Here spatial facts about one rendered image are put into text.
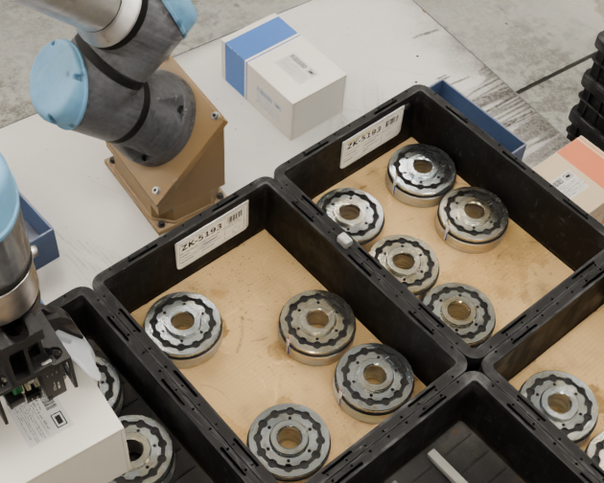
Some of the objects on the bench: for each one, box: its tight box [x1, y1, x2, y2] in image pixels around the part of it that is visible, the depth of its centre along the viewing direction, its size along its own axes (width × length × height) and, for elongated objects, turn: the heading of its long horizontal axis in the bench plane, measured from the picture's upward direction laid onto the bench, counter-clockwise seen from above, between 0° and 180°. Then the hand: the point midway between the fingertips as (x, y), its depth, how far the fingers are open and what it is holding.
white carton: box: [221, 12, 347, 141], centre depth 183 cm, size 20×12×9 cm, turn 37°
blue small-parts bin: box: [18, 191, 60, 270], centre depth 161 cm, size 20×15×7 cm
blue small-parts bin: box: [429, 79, 527, 160], centre depth 177 cm, size 20×15×7 cm
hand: (22, 393), depth 102 cm, fingers closed on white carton, 13 cm apart
